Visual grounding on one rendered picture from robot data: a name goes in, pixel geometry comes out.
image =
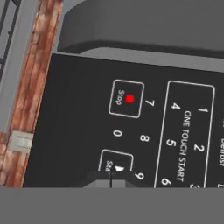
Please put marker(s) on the black metal frame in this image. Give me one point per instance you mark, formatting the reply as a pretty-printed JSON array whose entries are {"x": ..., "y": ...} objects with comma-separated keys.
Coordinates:
[{"x": 4, "y": 35}]

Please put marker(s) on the microwave start button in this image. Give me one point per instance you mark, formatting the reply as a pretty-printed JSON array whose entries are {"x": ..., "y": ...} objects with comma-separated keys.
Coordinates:
[{"x": 113, "y": 159}]

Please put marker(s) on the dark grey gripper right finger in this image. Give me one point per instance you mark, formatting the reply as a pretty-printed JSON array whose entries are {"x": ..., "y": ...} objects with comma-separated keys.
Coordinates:
[{"x": 121, "y": 179}]

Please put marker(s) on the black microwave oven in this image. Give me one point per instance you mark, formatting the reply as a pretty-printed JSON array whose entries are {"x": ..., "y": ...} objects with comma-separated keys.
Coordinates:
[{"x": 73, "y": 122}]

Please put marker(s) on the white wall socket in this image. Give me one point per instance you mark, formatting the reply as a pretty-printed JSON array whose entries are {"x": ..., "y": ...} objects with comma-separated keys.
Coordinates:
[{"x": 19, "y": 141}]

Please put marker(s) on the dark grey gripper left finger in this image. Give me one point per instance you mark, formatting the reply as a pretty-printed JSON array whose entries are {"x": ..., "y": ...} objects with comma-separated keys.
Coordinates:
[{"x": 100, "y": 179}]

